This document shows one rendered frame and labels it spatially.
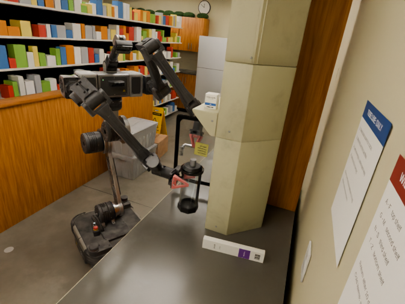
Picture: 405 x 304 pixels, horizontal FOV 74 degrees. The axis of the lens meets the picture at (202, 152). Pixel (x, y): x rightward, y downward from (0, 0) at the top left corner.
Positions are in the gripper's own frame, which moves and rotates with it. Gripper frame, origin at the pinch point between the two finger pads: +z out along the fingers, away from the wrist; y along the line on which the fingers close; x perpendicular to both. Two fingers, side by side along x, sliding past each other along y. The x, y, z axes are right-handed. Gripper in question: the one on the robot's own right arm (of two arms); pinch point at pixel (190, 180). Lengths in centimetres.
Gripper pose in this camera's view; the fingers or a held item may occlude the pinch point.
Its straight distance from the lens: 128.1
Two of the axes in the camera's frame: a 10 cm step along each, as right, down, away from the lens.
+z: 9.3, 2.8, -2.5
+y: 3.4, -3.5, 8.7
